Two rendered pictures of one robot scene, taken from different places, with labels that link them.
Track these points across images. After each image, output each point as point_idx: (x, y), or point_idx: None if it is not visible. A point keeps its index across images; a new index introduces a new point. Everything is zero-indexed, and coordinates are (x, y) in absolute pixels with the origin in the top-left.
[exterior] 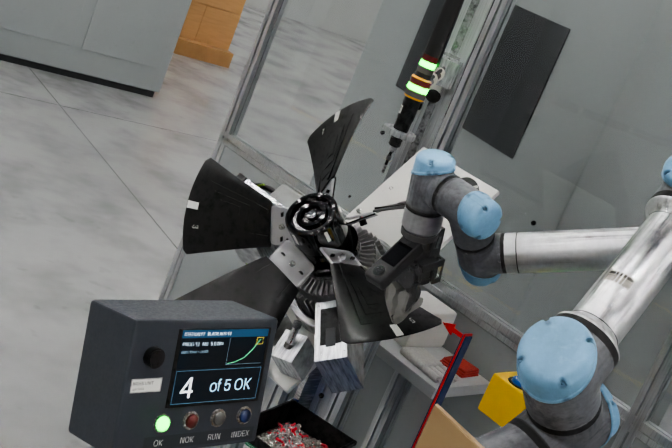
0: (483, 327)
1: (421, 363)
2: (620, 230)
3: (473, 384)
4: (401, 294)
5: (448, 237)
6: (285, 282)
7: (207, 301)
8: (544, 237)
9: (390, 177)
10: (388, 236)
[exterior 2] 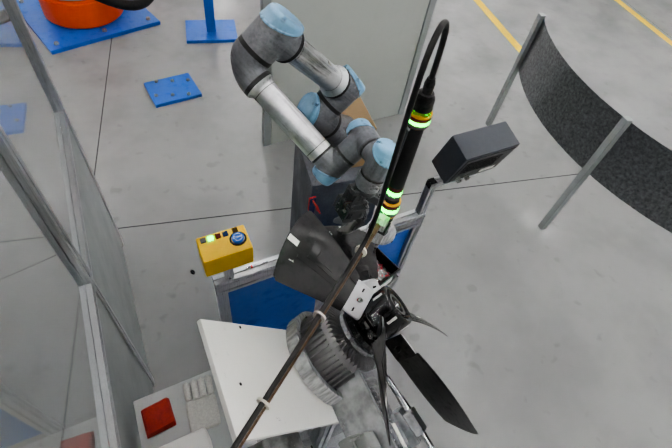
0: (119, 437)
1: (214, 395)
2: (280, 92)
3: (161, 391)
4: None
5: (251, 326)
6: None
7: (478, 153)
8: (313, 126)
9: (276, 432)
10: (289, 372)
